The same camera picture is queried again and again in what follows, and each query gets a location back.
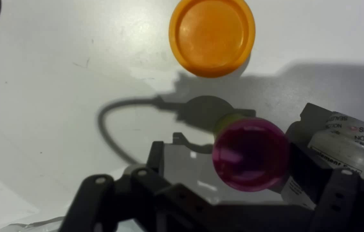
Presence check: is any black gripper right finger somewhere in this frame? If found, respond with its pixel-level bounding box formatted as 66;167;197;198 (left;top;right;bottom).
289;143;364;232

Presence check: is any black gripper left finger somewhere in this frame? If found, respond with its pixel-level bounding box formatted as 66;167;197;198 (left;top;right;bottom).
57;140;217;232

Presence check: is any pink lid dough tub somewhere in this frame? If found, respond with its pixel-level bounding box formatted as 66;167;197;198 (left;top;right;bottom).
211;112;292;193

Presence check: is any white supplement bottle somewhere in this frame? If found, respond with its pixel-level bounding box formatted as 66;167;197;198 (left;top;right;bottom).
282;101;364;207

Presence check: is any yellow lid dough tub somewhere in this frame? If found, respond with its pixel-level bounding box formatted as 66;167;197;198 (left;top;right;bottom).
167;0;257;78

